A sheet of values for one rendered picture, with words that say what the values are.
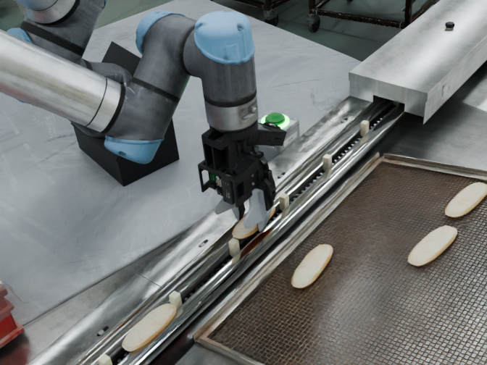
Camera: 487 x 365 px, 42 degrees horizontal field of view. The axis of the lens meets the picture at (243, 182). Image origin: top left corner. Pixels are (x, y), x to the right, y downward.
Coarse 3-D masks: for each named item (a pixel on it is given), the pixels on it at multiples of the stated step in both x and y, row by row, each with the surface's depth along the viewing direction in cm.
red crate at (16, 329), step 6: (6, 318) 94; (12, 318) 95; (0, 324) 94; (6, 324) 95; (12, 324) 96; (18, 324) 97; (0, 330) 95; (6, 330) 95; (12, 330) 96; (18, 330) 96; (24, 330) 97; (0, 336) 95; (6, 336) 96; (12, 336) 96; (0, 342) 95; (6, 342) 95
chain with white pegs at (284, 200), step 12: (360, 132) 129; (324, 156) 120; (336, 156) 124; (324, 168) 121; (312, 180) 119; (300, 192) 117; (288, 204) 112; (276, 216) 112; (180, 300) 95; (108, 360) 86; (120, 360) 90
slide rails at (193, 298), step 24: (360, 120) 132; (384, 120) 131; (336, 144) 126; (360, 144) 125; (312, 168) 120; (336, 168) 120; (288, 192) 115; (240, 240) 106; (144, 312) 95; (120, 336) 92; (96, 360) 89
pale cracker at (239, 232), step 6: (270, 216) 107; (240, 222) 105; (234, 228) 105; (240, 228) 104; (246, 228) 104; (252, 228) 104; (234, 234) 103; (240, 234) 103; (246, 234) 103; (252, 234) 104
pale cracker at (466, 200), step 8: (472, 184) 100; (480, 184) 100; (464, 192) 98; (472, 192) 98; (480, 192) 98; (456, 200) 97; (464, 200) 97; (472, 200) 97; (480, 200) 97; (448, 208) 96; (456, 208) 96; (464, 208) 95; (472, 208) 96; (448, 216) 96; (456, 216) 95
